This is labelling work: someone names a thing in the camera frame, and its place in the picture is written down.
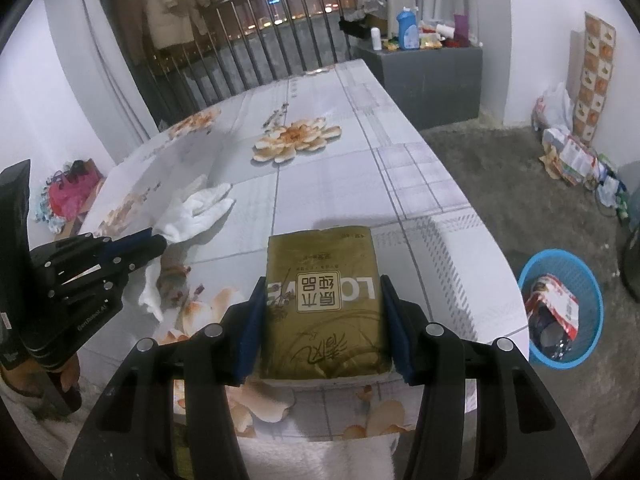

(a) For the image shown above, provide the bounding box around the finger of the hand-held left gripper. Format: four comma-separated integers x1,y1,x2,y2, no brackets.
30,228,153,273
25,237,167,351

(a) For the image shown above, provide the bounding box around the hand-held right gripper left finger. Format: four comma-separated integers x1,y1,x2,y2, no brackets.
61,276,268,480

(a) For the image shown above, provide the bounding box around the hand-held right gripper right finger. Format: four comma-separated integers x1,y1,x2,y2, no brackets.
379,275,593,480

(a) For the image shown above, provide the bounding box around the golden tissue pack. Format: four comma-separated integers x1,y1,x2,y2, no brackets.
260,226,393,383

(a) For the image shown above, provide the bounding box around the white cloth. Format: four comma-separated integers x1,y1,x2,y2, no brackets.
137,182,236,323

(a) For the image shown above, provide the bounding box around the blue plastic basket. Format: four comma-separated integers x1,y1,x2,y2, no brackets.
517,249,605,372

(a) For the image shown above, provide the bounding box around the person's left hand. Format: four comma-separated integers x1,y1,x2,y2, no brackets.
0,355,82,401

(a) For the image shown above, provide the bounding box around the teal patterned cloth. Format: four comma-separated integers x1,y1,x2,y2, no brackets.
34,195,61,233

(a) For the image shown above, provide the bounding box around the pink bag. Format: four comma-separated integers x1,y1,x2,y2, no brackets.
47,160,103,216

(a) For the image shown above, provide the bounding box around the white fluffy rug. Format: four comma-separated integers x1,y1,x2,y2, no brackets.
0,385,418,480

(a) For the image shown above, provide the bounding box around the floral tablecloth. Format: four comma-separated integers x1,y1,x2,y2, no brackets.
77,58,531,441

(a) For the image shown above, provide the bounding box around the brown hanging jacket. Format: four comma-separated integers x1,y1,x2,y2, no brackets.
112,0,151,66

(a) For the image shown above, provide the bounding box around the grey cabinet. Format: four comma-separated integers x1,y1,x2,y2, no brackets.
350,42,483,131

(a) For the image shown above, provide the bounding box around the black round appliance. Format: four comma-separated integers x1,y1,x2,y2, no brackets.
620,225,640,303

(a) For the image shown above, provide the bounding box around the pile of paper packaging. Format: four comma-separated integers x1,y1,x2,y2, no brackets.
539,127,601,186

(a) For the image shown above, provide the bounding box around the beige hanging coat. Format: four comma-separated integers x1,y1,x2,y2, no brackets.
145,0,211,51

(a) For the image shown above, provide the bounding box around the white plastic bag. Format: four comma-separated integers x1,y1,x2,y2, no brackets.
532,82,573,131

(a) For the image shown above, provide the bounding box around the metal balcony railing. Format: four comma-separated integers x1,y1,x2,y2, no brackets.
135,0,386,126

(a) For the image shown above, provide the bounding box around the blue detergent bottle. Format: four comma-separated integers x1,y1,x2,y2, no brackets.
396,6,421,51

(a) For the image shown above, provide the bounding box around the tall patterned cardboard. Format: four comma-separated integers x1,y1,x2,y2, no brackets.
572,11,617,142

